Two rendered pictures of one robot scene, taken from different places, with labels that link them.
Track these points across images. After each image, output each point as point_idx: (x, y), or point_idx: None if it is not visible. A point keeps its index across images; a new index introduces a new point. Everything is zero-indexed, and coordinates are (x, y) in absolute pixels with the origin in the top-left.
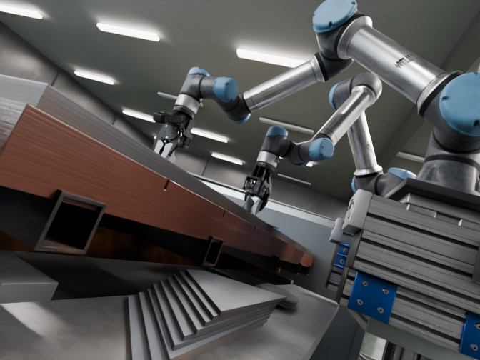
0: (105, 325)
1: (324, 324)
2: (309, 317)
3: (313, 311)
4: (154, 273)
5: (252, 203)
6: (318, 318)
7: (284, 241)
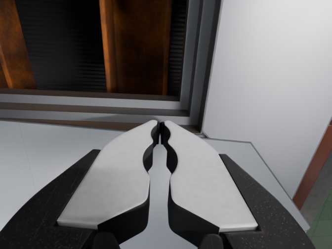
0: None
1: (315, 214)
2: (302, 212)
3: (322, 169)
4: (30, 62)
5: (149, 204)
6: (315, 201)
7: (325, 160)
